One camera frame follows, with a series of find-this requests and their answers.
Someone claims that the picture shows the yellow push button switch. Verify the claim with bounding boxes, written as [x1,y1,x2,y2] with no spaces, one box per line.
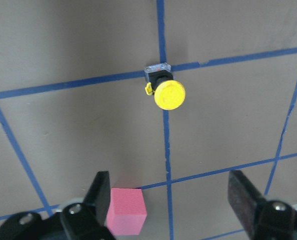
[144,62,186,111]

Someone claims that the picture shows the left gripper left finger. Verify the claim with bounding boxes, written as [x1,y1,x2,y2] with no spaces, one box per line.
[0,171,115,240]

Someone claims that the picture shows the pink foam cube centre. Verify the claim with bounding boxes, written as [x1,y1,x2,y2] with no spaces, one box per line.
[106,188,147,236]

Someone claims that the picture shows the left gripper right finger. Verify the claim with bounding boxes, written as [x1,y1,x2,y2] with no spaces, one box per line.
[227,170,297,240]

